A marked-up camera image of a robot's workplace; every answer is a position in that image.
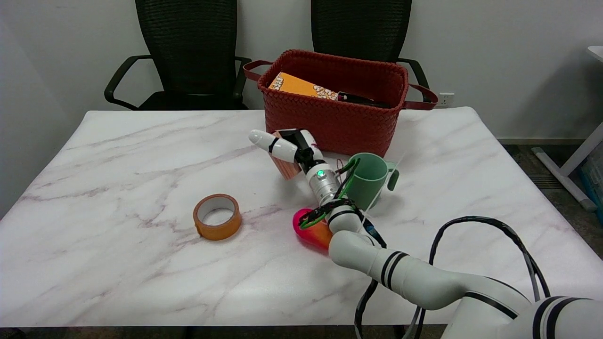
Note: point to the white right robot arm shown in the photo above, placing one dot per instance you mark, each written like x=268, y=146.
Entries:
x=414, y=278

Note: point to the white desk frame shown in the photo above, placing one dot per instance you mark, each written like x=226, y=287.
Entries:
x=584, y=150

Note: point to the wooden cylinder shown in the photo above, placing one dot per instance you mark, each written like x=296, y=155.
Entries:
x=287, y=168

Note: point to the red yellow mango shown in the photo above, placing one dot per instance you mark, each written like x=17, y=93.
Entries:
x=313, y=235

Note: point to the orange tape roll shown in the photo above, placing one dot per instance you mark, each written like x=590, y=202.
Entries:
x=207, y=228

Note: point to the red woven basket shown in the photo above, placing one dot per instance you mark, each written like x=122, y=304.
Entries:
x=330, y=117

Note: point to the yellow popcorn box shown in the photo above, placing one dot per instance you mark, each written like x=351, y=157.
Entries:
x=297, y=86

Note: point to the white wall outlet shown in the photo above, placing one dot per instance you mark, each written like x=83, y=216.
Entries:
x=446, y=100

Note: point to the black mesh office chair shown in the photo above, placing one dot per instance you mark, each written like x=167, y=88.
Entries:
x=360, y=28
x=188, y=52

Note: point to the green plastic mug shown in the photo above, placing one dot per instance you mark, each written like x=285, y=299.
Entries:
x=372, y=183

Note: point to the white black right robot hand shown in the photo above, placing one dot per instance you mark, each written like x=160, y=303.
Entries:
x=289, y=146

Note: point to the blue object under desk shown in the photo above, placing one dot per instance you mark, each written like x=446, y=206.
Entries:
x=594, y=176

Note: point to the black object in basket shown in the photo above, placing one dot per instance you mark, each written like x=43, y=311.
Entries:
x=360, y=99

